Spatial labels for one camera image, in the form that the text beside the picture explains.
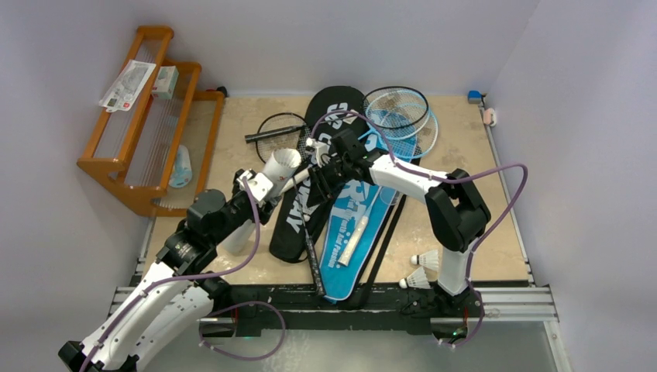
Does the white shuttlecock tube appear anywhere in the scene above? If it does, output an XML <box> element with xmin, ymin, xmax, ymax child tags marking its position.
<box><xmin>219</xmin><ymin>148</ymin><xmax>301</xmax><ymax>255</ymax></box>

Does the black racket handle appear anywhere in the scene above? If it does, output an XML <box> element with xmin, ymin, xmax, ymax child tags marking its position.
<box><xmin>254</xmin><ymin>112</ymin><xmax>325</xmax><ymax>295</ymax></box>

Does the blue racket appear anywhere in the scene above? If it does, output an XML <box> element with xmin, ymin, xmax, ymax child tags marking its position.
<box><xmin>287</xmin><ymin>89</ymin><xmax>430</xmax><ymax>192</ymax></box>
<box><xmin>337</xmin><ymin>105</ymin><xmax>440</xmax><ymax>268</ymax></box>

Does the white shuttlecock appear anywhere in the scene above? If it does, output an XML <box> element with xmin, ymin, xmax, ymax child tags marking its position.
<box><xmin>410</xmin><ymin>250</ymin><xmax>440</xmax><ymax>272</ymax></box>
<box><xmin>398</xmin><ymin>267</ymin><xmax>431</xmax><ymax>289</ymax></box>

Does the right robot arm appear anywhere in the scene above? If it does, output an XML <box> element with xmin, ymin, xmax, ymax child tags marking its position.
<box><xmin>304</xmin><ymin>129</ymin><xmax>491</xmax><ymax>315</ymax></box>

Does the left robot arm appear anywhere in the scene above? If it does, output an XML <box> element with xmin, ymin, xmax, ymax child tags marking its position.
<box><xmin>58</xmin><ymin>170</ymin><xmax>292</xmax><ymax>371</ymax></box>

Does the blue white wipes pack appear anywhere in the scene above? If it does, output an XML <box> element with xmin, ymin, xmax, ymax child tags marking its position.
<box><xmin>168</xmin><ymin>145</ymin><xmax>193</xmax><ymax>188</ymax></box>

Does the black Crossway racket bag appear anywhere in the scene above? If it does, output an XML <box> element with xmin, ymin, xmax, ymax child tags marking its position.
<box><xmin>270</xmin><ymin>85</ymin><xmax>369</xmax><ymax>264</ymax></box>

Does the blue racket bag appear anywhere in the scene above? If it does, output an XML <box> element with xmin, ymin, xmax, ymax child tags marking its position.
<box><xmin>318</xmin><ymin>130</ymin><xmax>419</xmax><ymax>303</ymax></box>

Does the clear tube lid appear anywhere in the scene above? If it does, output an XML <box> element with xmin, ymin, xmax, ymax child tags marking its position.
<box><xmin>380</xmin><ymin>188</ymin><xmax>400</xmax><ymax>205</ymax></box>

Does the wooden shelf rack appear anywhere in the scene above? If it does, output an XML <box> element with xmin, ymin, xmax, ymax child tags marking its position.
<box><xmin>77</xmin><ymin>26</ymin><xmax>228</xmax><ymax>217</ymax></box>

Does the small white green box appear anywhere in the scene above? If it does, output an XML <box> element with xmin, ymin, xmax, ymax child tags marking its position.
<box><xmin>151</xmin><ymin>66</ymin><xmax>179</xmax><ymax>99</ymax></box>

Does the blue clip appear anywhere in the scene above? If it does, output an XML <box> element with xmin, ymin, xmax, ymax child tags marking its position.
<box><xmin>466</xmin><ymin>90</ymin><xmax>484</xmax><ymax>105</ymax></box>

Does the white plastic package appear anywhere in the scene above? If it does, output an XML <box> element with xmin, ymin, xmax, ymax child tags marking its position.
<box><xmin>98</xmin><ymin>60</ymin><xmax>156</xmax><ymax>113</ymax></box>

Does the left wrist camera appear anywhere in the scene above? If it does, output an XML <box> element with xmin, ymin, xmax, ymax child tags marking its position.
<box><xmin>239</xmin><ymin>171</ymin><xmax>273</xmax><ymax>205</ymax></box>

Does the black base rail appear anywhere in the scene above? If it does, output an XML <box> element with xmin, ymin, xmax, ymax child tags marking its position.
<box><xmin>210</xmin><ymin>283</ymin><xmax>483</xmax><ymax>340</ymax></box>

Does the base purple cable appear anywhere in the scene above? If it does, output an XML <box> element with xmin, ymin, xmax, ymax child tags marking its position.
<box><xmin>197</xmin><ymin>300</ymin><xmax>287</xmax><ymax>360</ymax></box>

